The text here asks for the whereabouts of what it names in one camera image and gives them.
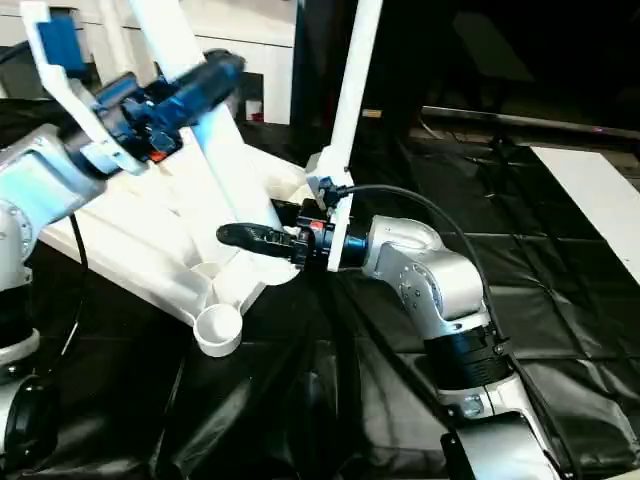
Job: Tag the small white jar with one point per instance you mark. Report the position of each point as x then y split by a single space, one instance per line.
252 107

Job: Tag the small tan object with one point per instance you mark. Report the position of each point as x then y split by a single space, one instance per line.
372 113

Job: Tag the white sideboard cabinet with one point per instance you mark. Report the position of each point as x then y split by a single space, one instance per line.
270 85

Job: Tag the black work mat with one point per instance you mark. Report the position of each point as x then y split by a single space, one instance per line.
500 300

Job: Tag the white plastic table top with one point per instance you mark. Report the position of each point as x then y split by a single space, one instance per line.
125 240

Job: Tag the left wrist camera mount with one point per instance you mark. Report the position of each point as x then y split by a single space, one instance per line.
65 95

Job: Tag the dark metal bar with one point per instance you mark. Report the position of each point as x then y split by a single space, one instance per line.
500 117

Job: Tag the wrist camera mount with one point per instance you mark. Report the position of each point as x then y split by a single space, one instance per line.
65 95
342 235

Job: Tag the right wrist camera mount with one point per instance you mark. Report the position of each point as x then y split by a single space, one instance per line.
342 235

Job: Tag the white flat board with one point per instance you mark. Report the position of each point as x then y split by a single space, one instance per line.
590 190

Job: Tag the white tapered table leg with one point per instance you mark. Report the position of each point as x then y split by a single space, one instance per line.
220 150
352 75

